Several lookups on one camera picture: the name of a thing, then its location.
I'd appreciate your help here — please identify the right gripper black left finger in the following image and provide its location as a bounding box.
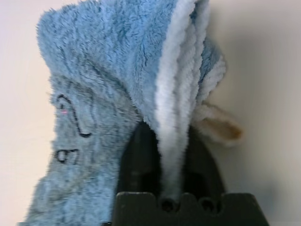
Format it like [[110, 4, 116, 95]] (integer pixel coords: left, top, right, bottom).
[[116, 122, 163, 196]]

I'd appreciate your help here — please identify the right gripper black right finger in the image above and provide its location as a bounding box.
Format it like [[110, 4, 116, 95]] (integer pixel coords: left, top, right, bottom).
[[181, 127, 228, 195]]

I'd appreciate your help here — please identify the blue terry rag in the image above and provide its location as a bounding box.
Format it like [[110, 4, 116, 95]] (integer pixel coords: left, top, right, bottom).
[[28, 0, 243, 226]]

